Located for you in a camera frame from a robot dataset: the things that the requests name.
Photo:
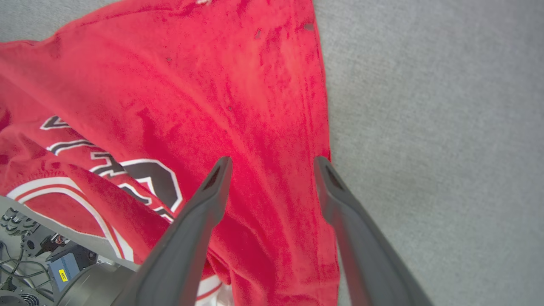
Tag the red basketball jersey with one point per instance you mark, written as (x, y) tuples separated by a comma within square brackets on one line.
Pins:
[(191, 85)]

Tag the dark box with yellow label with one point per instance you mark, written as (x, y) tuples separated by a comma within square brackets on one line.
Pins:
[(68, 267)]

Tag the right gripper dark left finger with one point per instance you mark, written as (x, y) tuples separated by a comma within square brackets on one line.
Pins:
[(182, 246)]

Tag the grey round robot column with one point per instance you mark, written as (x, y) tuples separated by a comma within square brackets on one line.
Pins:
[(93, 284)]

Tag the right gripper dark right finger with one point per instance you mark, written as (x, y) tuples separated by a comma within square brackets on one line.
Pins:
[(361, 255)]

